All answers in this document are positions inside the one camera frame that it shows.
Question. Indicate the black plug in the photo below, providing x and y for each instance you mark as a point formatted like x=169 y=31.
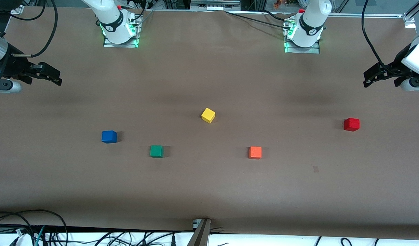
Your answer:
x=174 y=240

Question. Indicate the white power strip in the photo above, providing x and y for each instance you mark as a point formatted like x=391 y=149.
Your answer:
x=214 y=6

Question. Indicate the yellow wooden block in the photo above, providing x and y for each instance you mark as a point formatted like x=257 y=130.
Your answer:
x=208 y=115

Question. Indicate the green wooden block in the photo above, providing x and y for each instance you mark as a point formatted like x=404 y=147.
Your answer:
x=156 y=151

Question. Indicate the red wooden block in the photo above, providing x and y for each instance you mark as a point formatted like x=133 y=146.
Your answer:
x=351 y=124

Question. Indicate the orange background object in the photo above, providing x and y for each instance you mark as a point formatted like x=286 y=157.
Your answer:
x=279 y=3

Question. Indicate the blue wooden block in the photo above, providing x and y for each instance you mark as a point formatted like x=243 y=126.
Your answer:
x=109 y=137

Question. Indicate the orange wooden block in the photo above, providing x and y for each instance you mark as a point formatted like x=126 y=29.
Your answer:
x=255 y=152

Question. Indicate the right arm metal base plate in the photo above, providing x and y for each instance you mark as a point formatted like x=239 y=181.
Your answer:
x=120 y=45

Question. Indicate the aluminium corner bracket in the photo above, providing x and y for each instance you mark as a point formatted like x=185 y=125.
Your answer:
x=17 y=9
x=409 y=20

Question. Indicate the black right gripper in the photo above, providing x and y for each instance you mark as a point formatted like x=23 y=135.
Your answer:
x=12 y=67

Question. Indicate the grey metal post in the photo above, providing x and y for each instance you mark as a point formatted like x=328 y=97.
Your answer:
x=201 y=235

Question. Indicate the aluminium frame rail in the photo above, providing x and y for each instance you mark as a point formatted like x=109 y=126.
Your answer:
x=363 y=15

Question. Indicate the aluminium frame profile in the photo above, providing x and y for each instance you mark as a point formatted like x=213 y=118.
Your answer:
x=416 y=10

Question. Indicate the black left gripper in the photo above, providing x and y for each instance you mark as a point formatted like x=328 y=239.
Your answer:
x=394 y=68

